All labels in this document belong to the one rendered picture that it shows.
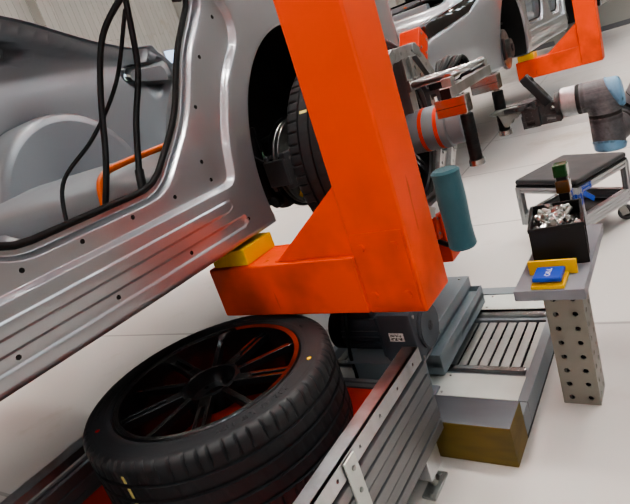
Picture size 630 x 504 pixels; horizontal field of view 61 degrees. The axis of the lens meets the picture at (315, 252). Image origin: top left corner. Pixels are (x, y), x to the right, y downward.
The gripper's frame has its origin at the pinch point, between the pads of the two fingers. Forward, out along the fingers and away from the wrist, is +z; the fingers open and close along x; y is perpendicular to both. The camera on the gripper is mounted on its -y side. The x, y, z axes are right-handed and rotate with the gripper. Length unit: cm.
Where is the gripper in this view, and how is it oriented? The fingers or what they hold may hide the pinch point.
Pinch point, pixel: (495, 111)
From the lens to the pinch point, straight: 193.7
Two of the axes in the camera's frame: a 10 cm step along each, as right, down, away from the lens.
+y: 3.1, 9.1, 2.9
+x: 5.0, -4.1, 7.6
